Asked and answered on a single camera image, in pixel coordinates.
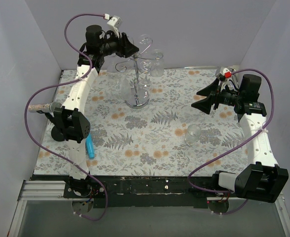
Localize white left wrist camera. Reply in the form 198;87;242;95
103;13;122;38

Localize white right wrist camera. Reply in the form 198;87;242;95
215;67;238;88

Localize glitter silver microphone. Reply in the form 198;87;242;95
28;102;62;114

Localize black base frame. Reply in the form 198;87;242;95
31;175;235;213

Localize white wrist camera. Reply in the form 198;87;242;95
103;13;122;38
215;67;238;88

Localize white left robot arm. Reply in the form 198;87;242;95
51;25;139;198

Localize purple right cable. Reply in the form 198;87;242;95
187;69;276;215

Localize ribbed short glass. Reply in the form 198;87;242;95
151;49;165;77

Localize chrome wine glass rack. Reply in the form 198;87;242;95
125;43;154;109

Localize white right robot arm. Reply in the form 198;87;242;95
191;72;289;203

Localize ribbed stemmed wine glass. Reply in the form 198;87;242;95
115;61;131;101

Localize blue microphone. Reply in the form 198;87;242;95
85;134;95;159

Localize floral table cloth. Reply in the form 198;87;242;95
33;69;261;177

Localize clear wine glass back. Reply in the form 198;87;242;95
138;34;153;53

